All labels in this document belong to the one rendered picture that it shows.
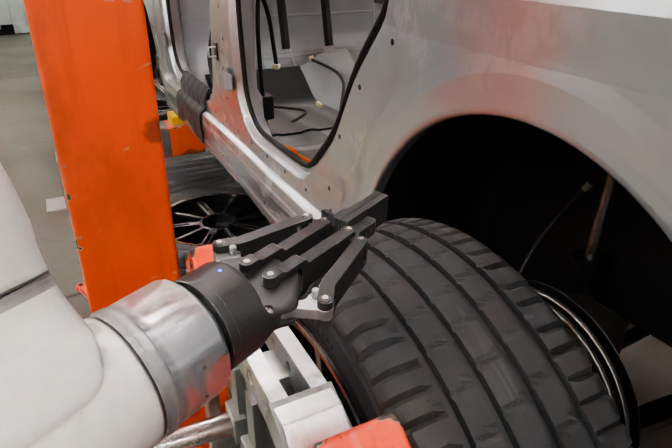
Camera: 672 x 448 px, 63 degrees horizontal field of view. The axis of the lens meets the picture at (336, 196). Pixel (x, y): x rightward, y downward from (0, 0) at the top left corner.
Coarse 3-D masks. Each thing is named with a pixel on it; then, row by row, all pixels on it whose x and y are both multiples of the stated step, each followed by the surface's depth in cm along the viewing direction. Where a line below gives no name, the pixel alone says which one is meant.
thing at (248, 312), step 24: (216, 264) 39; (264, 264) 44; (192, 288) 37; (216, 288) 37; (240, 288) 38; (264, 288) 41; (288, 288) 41; (216, 312) 36; (240, 312) 37; (264, 312) 38; (288, 312) 40; (240, 336) 37; (264, 336) 39; (240, 360) 38
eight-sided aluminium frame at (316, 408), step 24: (288, 336) 60; (264, 360) 56; (288, 360) 58; (264, 384) 53; (312, 384) 53; (216, 408) 88; (264, 408) 53; (288, 408) 50; (312, 408) 50; (336, 408) 50; (288, 432) 48; (312, 432) 49; (336, 432) 50
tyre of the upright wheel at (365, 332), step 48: (384, 240) 68; (432, 240) 67; (384, 288) 58; (432, 288) 58; (480, 288) 59; (528, 288) 60; (336, 336) 55; (384, 336) 52; (432, 336) 53; (480, 336) 54; (528, 336) 55; (384, 384) 49; (432, 384) 50; (480, 384) 51; (528, 384) 52; (576, 384) 53; (432, 432) 47; (480, 432) 48; (528, 432) 49; (576, 432) 51; (624, 432) 52
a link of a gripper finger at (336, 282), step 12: (360, 240) 47; (348, 252) 45; (360, 252) 46; (336, 264) 44; (348, 264) 44; (360, 264) 47; (324, 276) 42; (336, 276) 42; (348, 276) 44; (324, 288) 41; (336, 288) 42; (348, 288) 45; (324, 300) 40; (336, 300) 43; (324, 324) 40
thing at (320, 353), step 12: (300, 324) 65; (300, 336) 79; (312, 336) 63; (264, 348) 88; (312, 348) 94; (312, 360) 95; (324, 360) 60; (324, 372) 68; (336, 372) 58; (336, 384) 69; (348, 396) 56; (348, 408) 100; (360, 420) 54
